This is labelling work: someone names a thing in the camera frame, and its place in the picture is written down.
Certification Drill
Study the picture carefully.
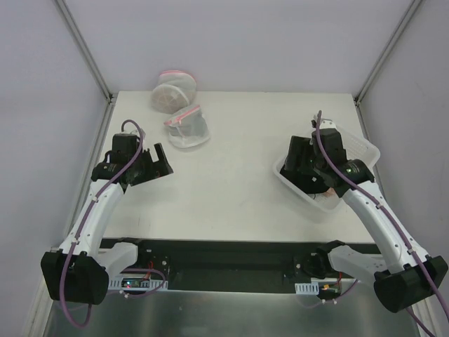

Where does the white mesh laundry bag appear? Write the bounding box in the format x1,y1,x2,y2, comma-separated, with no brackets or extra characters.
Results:
151,70,197,114
164,105,210,149

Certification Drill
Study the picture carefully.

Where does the black bra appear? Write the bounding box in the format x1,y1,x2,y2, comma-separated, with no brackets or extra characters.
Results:
306,181,330,194

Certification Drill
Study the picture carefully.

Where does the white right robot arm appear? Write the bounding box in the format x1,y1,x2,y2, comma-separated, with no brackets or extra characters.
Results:
276,128,448,312

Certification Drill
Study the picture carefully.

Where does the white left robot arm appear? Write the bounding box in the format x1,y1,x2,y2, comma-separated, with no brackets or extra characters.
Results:
41,133,173,305

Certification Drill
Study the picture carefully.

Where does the pink bra in basket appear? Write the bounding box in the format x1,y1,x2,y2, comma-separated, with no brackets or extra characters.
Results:
324,188,335,196

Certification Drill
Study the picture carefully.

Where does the white plastic basket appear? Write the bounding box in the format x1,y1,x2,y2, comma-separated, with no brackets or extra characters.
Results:
273,124,380,213

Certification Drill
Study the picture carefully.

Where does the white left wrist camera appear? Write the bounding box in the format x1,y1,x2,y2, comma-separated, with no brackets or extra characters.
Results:
125,129,140,137

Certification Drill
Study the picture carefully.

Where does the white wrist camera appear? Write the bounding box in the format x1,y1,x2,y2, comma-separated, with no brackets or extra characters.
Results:
311,119,337,130
125,129,140,137

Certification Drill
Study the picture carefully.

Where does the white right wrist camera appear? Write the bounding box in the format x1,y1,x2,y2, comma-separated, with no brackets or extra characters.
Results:
311,119,337,130

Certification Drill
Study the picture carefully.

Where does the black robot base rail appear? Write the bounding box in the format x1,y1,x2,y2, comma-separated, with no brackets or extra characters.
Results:
100,238,382,292

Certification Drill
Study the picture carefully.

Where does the left aluminium frame post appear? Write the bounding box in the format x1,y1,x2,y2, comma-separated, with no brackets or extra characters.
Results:
54,0,116,103

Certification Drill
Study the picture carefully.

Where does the aluminium frame post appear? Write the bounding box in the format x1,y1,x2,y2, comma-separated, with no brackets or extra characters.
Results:
354,0,424,105
54,0,116,103

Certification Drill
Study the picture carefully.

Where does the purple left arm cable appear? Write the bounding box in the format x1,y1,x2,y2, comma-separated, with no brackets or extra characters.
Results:
58,119,147,328

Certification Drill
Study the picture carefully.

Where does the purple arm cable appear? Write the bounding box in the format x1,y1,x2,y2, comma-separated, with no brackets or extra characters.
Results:
314,110,449,337
58,119,147,328

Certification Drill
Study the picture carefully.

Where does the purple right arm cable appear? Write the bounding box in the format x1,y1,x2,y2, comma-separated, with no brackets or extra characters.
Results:
314,110,449,337

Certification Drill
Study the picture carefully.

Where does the right aluminium frame post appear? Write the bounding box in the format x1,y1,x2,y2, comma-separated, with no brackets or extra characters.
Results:
354,0,424,105

